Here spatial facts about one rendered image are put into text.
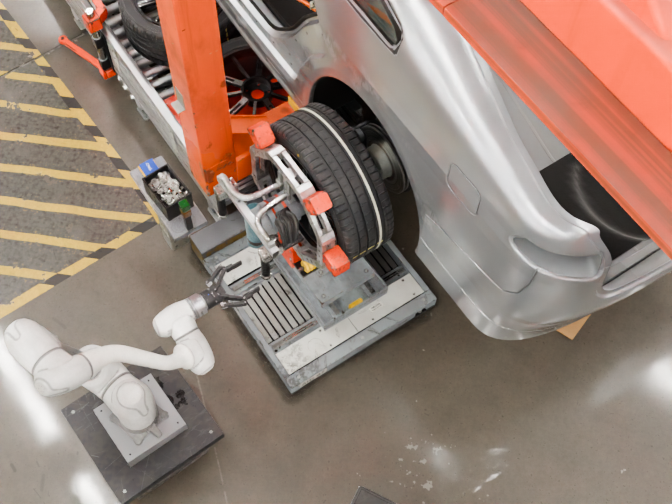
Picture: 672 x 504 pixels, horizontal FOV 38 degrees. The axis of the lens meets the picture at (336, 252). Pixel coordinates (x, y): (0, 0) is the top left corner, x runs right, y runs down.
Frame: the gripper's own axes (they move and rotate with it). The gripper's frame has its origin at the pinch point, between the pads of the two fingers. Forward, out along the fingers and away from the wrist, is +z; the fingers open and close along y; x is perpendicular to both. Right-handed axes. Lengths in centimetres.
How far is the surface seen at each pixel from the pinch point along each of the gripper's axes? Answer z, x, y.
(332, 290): 42, -60, 0
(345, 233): 37.7, 16.3, 12.0
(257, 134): 30, 28, -38
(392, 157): 75, 13, -8
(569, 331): 131, -81, 72
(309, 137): 43, 35, -22
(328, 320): 34, -68, 9
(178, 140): 21, -48, -104
